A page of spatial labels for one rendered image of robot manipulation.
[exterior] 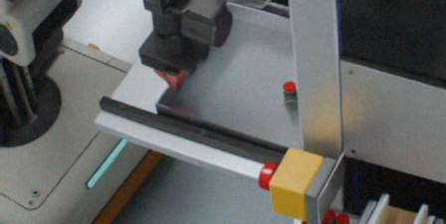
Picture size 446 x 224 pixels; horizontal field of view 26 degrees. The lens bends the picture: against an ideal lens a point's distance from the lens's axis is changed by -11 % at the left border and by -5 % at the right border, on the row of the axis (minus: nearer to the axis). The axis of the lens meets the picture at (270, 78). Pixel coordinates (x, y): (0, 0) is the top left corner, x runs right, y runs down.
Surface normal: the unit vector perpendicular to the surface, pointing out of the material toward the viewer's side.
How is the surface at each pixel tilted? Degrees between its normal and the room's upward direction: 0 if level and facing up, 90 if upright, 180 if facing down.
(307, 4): 90
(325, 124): 90
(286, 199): 90
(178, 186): 0
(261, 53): 0
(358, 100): 90
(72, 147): 0
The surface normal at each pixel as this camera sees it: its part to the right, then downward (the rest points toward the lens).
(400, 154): -0.42, 0.68
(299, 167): -0.08, -0.69
